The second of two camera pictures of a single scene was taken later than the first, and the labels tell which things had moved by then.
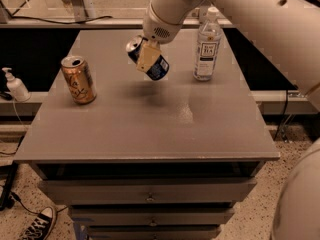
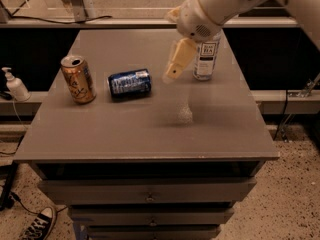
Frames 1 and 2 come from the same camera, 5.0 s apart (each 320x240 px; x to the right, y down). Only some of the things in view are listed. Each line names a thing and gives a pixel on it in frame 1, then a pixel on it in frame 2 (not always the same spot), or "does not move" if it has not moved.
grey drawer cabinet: (149, 159) does not move
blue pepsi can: (160, 66) -> (130, 85)
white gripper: (157, 30) -> (192, 20)
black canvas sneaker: (40, 225) does not move
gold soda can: (79, 79) does not move
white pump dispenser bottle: (16, 87) does not move
